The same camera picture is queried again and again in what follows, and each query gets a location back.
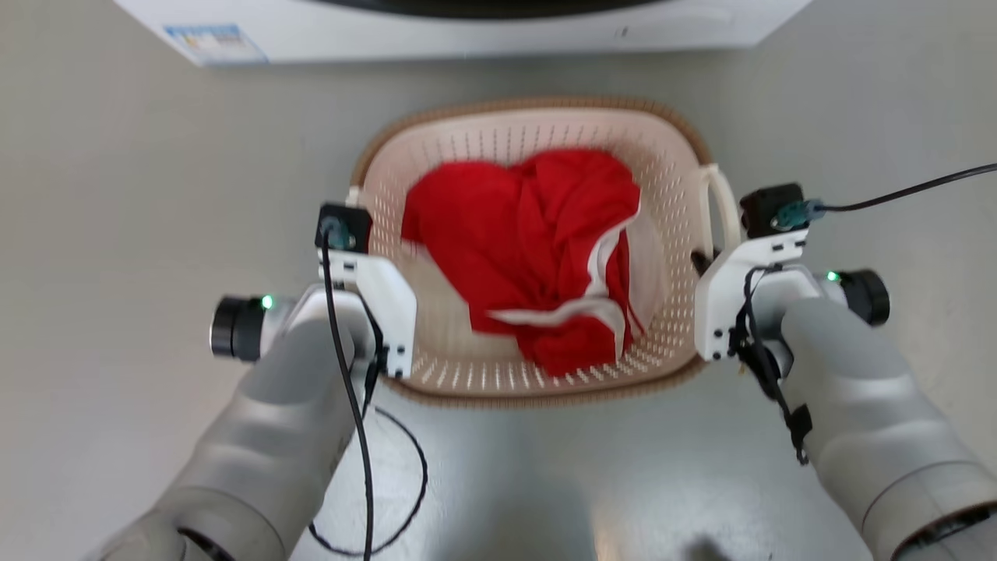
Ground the red white garment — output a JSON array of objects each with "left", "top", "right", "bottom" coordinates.
[{"left": 400, "top": 149, "right": 646, "bottom": 378}]

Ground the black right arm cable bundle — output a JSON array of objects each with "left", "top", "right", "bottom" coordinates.
[{"left": 729, "top": 263, "right": 816, "bottom": 467}]

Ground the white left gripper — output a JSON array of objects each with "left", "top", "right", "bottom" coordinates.
[{"left": 315, "top": 249, "right": 418, "bottom": 381}]

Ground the beige plastic laundry basket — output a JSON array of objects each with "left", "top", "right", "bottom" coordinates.
[{"left": 350, "top": 97, "right": 742, "bottom": 409}]

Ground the black right camera cable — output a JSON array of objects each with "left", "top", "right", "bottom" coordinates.
[{"left": 810, "top": 162, "right": 997, "bottom": 216}]

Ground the white washing machine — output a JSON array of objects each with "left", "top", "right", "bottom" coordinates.
[{"left": 113, "top": 0, "right": 815, "bottom": 68}]

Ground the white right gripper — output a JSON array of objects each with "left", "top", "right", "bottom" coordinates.
[{"left": 690, "top": 229, "right": 826, "bottom": 362}]

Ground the dark washing machine door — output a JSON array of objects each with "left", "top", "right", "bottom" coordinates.
[{"left": 310, "top": 0, "right": 664, "bottom": 20}]

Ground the blue white label sticker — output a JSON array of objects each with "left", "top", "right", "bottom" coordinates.
[{"left": 163, "top": 24, "right": 270, "bottom": 65}]

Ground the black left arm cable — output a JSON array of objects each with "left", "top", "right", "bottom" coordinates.
[{"left": 307, "top": 226, "right": 430, "bottom": 561}]

